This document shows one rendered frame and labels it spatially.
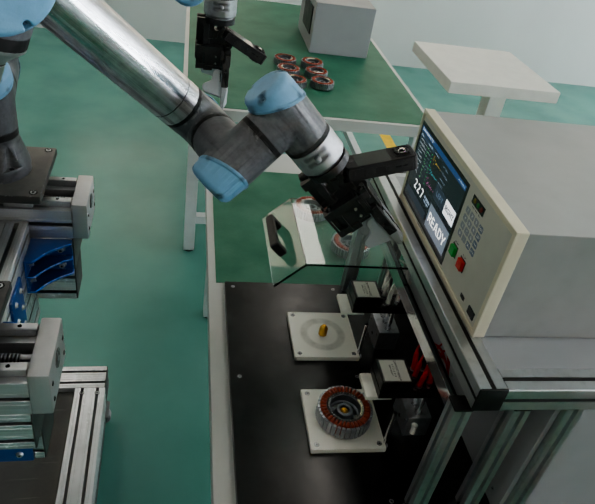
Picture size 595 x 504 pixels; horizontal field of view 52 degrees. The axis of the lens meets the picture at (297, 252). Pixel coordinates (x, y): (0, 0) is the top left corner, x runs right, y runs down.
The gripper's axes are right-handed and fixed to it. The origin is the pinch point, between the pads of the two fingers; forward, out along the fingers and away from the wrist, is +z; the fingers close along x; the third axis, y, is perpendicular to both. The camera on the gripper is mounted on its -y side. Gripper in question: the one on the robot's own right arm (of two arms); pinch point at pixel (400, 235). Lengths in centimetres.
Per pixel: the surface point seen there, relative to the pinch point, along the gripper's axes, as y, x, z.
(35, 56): 195, -395, -19
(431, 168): -9.8, -17.4, 4.1
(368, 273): 21, -47, 43
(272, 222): 22.8, -22.8, -2.6
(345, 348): 28.3, -14.7, 31.3
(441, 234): -5.1, -5.2, 9.0
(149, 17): 126, -466, 23
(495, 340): -4.0, 15.9, 16.0
